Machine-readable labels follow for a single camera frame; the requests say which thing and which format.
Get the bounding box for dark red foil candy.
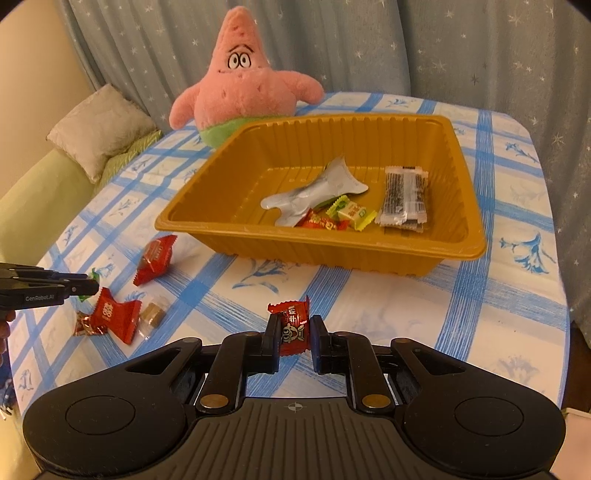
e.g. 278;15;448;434
73;312;108;336

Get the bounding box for red pirate candy packet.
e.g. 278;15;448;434
267;297;311;356

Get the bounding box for red double happiness candy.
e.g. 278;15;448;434
90;288;141;345

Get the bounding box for brown candy clear wrapper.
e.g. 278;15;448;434
138;296;170;340

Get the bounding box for large red snack packet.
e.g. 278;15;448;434
133;235;177;286

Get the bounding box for green sofa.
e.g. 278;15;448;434
1;150;94;265

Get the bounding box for yellow green candy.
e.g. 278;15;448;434
327;195;377;232

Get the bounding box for red orange candy in tray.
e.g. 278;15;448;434
297;209;349;231

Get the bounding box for green zigzag cushion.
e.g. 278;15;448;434
93;130;162;196

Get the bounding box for black sesame bar packet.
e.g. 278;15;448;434
375;166;429;233

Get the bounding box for orange plastic tray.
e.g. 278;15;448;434
155;113;487;276

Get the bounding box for silver foil wrapper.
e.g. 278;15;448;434
260;158;369;227

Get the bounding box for beige cushion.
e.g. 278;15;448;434
46;84;157;184

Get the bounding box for pink starfish plush toy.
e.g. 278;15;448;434
169;6;325;148

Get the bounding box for grey star curtain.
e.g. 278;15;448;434
58;1;590;333

